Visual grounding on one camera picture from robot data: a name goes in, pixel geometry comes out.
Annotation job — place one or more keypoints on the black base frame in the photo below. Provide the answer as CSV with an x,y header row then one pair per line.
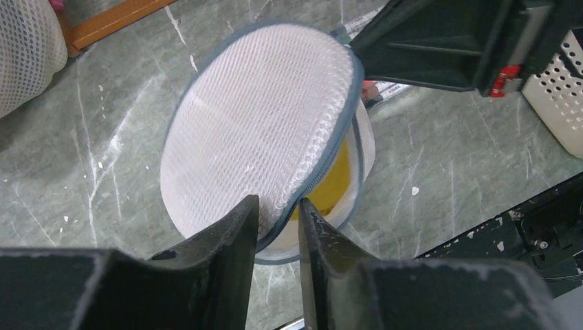
x,y
544,232

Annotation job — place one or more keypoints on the round white mesh laundry bag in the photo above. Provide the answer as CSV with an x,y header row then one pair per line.
x,y
266,116

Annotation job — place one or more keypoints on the orange wooden shelf rack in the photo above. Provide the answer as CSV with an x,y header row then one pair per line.
x,y
81,36

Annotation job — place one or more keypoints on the coloured marker pack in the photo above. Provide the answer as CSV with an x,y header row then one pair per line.
x,y
373,92

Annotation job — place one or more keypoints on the yellow bra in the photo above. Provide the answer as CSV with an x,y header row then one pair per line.
x,y
328,192

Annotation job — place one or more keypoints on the cream plastic laundry basket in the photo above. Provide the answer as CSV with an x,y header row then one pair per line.
x,y
555,94

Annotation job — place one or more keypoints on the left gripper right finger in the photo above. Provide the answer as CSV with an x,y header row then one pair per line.
x,y
345,287

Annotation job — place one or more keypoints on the pink mesh laundry bag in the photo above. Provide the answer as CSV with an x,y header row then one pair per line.
x,y
33,49

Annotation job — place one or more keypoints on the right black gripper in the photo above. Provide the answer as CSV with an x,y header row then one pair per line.
x,y
460,45

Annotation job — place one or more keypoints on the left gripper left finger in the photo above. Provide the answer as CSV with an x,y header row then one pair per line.
x,y
201,283

